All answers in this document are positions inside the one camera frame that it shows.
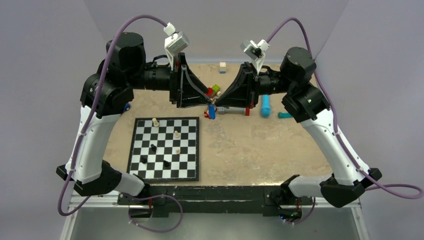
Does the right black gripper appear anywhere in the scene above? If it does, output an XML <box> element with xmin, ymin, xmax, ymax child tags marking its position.
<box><xmin>215</xmin><ymin>61</ymin><xmax>294</xmax><ymax>109</ymax></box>

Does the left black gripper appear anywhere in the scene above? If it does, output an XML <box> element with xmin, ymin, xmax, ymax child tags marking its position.
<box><xmin>125</xmin><ymin>50</ymin><xmax>211</xmax><ymax>107</ymax></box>

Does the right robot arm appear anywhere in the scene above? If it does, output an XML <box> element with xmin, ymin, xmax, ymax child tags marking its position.
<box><xmin>215</xmin><ymin>47</ymin><xmax>382</xmax><ymax>208</ymax></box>

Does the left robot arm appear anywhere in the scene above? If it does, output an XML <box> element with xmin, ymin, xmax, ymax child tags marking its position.
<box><xmin>56</xmin><ymin>32</ymin><xmax>211</xmax><ymax>205</ymax></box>

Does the grey red toy bolt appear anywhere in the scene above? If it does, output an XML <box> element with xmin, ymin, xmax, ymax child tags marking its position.
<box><xmin>217</xmin><ymin>106</ymin><xmax>250</xmax><ymax>116</ymax></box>

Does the colourful toy brick car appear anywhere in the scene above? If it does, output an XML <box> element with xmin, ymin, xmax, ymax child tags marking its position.
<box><xmin>206</xmin><ymin>84</ymin><xmax>221</xmax><ymax>99</ymax></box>

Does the light blue cylinder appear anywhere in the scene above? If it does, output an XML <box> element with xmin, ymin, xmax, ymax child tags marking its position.
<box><xmin>260</xmin><ymin>95</ymin><xmax>271</xmax><ymax>118</ymax></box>

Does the white blue small cube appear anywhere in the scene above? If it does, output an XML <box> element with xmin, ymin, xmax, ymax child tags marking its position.
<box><xmin>219</xmin><ymin>62</ymin><xmax>227</xmax><ymax>74</ymax></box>

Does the white chess piece top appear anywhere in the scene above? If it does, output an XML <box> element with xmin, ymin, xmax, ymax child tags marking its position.
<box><xmin>152</xmin><ymin>118</ymin><xmax>160</xmax><ymax>127</ymax></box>

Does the teal curved piece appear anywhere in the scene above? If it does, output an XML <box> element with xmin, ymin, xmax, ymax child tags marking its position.
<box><xmin>277</xmin><ymin>112</ymin><xmax>293</xmax><ymax>119</ymax></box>

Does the black white chessboard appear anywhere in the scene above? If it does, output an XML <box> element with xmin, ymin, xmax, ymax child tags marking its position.
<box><xmin>126</xmin><ymin>116</ymin><xmax>200</xmax><ymax>183</ymax></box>

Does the black chess piece upper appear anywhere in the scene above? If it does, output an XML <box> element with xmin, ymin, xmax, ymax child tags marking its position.
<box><xmin>150</xmin><ymin>144</ymin><xmax>157</xmax><ymax>153</ymax></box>

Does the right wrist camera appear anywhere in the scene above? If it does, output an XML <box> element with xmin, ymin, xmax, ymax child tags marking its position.
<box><xmin>240</xmin><ymin>39</ymin><xmax>270</xmax><ymax>75</ymax></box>

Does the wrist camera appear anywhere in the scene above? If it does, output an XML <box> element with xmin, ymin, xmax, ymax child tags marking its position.
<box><xmin>240</xmin><ymin>39</ymin><xmax>270</xmax><ymax>75</ymax></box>
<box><xmin>163</xmin><ymin>22</ymin><xmax>190</xmax><ymax>70</ymax></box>

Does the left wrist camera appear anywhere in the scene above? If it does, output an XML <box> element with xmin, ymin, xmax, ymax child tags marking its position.
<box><xmin>163</xmin><ymin>22</ymin><xmax>190</xmax><ymax>70</ymax></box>

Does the black base frame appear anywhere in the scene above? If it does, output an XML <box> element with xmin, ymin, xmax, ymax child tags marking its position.
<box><xmin>117</xmin><ymin>185</ymin><xmax>313</xmax><ymax>219</ymax></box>

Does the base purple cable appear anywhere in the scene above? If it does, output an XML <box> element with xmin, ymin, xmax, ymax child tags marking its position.
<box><xmin>128</xmin><ymin>192</ymin><xmax>186</xmax><ymax>233</ymax></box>

